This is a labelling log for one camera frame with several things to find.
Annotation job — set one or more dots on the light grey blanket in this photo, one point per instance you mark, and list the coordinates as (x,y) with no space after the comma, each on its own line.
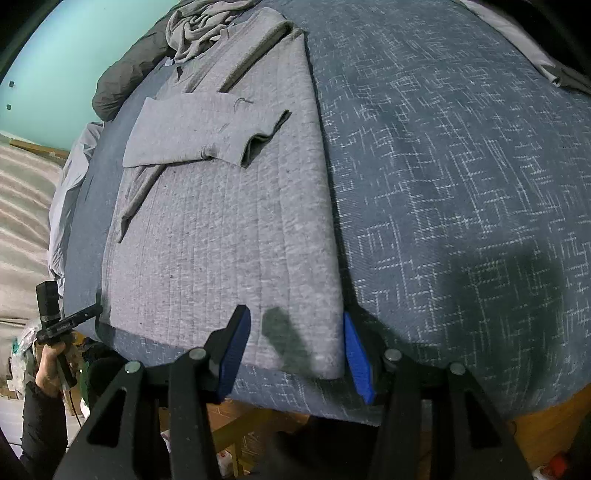
(69,184)

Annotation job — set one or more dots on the person's left hand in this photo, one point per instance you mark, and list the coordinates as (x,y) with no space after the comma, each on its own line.
(46,369)

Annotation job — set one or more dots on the grey knit sweater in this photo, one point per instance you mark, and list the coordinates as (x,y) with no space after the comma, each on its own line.
(231,230)

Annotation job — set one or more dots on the wooden strip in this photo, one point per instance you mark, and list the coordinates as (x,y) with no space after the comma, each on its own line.
(39,150)

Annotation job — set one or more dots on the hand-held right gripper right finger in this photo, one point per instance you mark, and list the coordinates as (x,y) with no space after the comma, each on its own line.
(358,364)

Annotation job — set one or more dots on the clear plastic bag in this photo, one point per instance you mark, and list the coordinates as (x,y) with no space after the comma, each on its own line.
(21,355)

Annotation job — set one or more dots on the dark grey rolled duvet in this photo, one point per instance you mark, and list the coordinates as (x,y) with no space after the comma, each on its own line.
(122,78)

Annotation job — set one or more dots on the beige striped curtain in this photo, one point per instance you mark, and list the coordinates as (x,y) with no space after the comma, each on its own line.
(23,230)

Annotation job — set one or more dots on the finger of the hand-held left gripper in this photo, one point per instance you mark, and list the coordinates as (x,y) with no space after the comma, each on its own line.
(85,314)

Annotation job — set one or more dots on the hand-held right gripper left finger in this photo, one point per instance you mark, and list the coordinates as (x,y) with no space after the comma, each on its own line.
(235,355)

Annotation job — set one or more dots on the crumpled grey garment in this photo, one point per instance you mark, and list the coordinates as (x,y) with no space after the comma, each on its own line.
(198,25)

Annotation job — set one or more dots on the person's left forearm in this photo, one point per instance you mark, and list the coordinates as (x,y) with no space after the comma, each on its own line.
(44,429)

